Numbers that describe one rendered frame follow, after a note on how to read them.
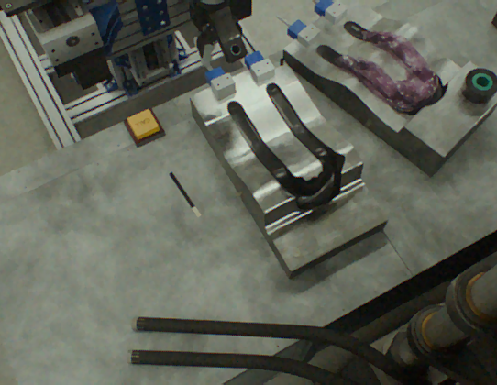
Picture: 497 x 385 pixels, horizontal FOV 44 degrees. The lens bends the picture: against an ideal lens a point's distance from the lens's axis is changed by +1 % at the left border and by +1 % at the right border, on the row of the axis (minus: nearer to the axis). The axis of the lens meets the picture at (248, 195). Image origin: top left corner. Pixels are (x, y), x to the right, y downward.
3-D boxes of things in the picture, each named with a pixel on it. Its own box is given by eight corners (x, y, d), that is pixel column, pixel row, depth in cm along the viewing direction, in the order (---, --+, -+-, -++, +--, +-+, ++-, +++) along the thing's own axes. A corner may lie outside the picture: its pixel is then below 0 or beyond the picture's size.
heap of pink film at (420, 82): (325, 65, 159) (329, 47, 152) (369, 26, 164) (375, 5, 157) (405, 126, 152) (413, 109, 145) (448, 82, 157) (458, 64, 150)
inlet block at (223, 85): (194, 69, 158) (193, 54, 154) (212, 61, 160) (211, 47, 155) (218, 104, 153) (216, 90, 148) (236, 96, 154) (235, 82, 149)
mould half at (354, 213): (192, 115, 160) (187, 85, 147) (279, 75, 165) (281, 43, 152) (289, 280, 142) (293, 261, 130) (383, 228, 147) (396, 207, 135)
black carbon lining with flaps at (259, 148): (222, 109, 152) (221, 88, 144) (279, 83, 156) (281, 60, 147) (293, 225, 140) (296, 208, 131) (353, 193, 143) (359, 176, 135)
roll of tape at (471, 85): (500, 99, 149) (505, 91, 146) (469, 107, 148) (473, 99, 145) (486, 72, 152) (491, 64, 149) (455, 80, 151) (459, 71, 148)
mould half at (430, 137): (281, 61, 167) (284, 35, 157) (345, 6, 174) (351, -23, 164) (430, 177, 153) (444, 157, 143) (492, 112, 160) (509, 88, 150)
